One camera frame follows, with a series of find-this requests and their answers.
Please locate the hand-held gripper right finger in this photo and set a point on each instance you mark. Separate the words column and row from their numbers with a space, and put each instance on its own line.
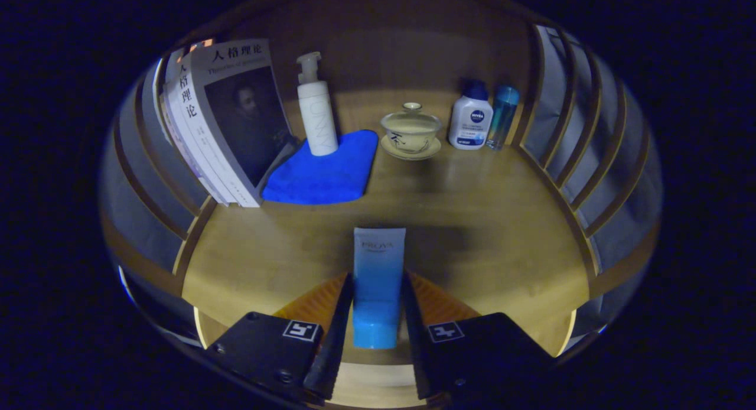
column 413, row 345

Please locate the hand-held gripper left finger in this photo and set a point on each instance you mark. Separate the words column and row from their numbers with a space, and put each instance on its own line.
column 336, row 339

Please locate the blue squeeze tube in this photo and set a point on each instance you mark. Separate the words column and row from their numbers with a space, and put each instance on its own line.
column 378, row 280

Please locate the wooden countertop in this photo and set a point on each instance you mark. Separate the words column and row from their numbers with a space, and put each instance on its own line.
column 472, row 221

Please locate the wooden cabinet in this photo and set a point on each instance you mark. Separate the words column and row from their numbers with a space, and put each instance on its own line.
column 384, row 55

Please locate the blue folded cloth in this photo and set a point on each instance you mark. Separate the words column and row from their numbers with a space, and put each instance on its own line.
column 331, row 173

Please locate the cream tea saucer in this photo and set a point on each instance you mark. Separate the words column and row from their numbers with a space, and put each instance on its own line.
column 413, row 156

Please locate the cream lidded tea cup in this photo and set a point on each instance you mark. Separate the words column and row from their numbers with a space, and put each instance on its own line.
column 410, row 132

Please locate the white pump bottle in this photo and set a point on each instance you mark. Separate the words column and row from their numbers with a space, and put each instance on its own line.
column 319, row 120

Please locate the white lotion bottle blue cap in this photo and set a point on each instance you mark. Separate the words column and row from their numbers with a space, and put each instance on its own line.
column 469, row 126

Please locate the thick book with portrait cover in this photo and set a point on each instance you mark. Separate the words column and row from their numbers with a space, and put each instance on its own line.
column 248, row 120

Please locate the teal slim bottle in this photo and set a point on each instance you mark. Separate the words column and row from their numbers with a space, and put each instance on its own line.
column 502, row 117

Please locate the thin white book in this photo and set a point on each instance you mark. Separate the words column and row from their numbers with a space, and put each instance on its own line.
column 175, row 117

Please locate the thin pale purple book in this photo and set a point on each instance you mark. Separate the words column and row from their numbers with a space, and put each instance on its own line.
column 166, row 117

